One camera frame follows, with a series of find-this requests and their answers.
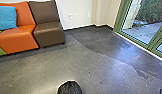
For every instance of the black trash bag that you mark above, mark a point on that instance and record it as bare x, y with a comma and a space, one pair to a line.
69, 88

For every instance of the brown sofa seat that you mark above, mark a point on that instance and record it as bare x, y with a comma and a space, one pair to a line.
48, 35

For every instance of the white outdoor pillar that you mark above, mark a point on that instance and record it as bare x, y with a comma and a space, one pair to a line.
132, 15

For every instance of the orange sofa seat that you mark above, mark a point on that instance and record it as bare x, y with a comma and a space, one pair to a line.
17, 40

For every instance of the blue cushion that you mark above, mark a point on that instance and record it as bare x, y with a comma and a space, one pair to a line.
6, 18

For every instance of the green outdoor hedge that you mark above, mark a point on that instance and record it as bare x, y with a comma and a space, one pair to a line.
153, 10

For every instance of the white wall outlet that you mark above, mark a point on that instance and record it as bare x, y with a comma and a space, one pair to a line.
70, 15

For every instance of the green framed glass wall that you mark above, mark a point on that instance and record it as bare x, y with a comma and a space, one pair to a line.
121, 13

